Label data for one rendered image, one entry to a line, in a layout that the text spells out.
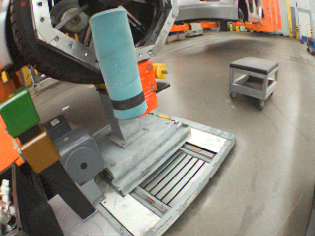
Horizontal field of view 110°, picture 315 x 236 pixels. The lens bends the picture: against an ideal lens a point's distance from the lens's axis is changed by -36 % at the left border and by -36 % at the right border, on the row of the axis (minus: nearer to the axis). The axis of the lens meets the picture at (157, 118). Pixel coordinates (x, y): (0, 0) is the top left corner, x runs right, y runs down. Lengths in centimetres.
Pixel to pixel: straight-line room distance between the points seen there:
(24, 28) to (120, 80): 33
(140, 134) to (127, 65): 47
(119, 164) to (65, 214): 42
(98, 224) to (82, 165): 35
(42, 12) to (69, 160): 44
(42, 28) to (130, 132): 58
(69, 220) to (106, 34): 35
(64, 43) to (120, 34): 15
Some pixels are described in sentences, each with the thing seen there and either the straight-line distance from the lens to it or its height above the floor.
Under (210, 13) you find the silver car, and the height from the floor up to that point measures 87.
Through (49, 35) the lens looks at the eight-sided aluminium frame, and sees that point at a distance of 43.
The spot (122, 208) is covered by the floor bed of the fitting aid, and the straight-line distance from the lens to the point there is 73.
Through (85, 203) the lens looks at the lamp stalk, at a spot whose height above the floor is 48.
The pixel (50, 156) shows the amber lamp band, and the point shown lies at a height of 58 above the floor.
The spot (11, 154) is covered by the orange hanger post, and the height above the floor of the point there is 55.
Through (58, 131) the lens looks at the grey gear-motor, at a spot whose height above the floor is 41.
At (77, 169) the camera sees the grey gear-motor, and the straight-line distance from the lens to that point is 60.
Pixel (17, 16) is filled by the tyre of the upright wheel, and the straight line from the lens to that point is 53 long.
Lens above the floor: 68
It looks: 30 degrees down
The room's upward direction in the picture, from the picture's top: 11 degrees counter-clockwise
